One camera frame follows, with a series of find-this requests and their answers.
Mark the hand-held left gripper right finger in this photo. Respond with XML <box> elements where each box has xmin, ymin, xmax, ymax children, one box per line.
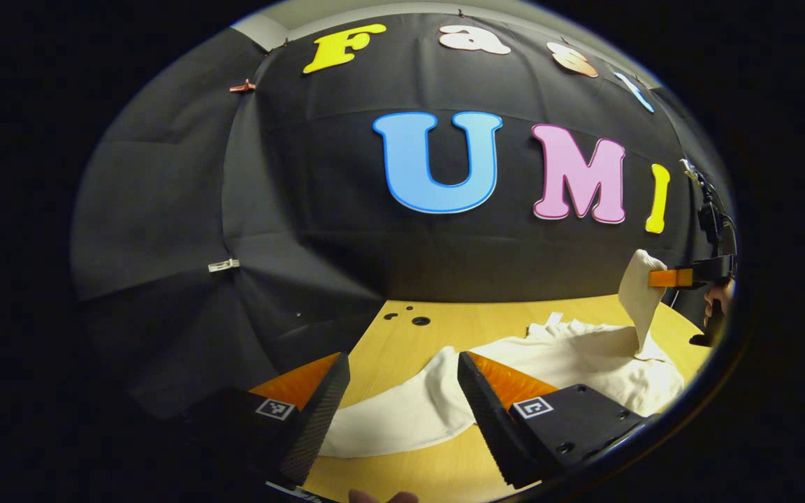
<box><xmin>457</xmin><ymin>351</ymin><xmax>658</xmax><ymax>490</ymax></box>

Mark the black backdrop cloth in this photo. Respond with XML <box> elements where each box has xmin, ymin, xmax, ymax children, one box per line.
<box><xmin>71</xmin><ymin>10</ymin><xmax>735</xmax><ymax>420</ymax></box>

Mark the white sweatshirt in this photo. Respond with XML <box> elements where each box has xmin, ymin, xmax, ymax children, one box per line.
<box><xmin>319</xmin><ymin>249</ymin><xmax>686</xmax><ymax>460</ymax></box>

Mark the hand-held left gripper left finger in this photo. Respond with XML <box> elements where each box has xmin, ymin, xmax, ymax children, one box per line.
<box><xmin>182</xmin><ymin>351</ymin><xmax>351</xmax><ymax>488</ymax></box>

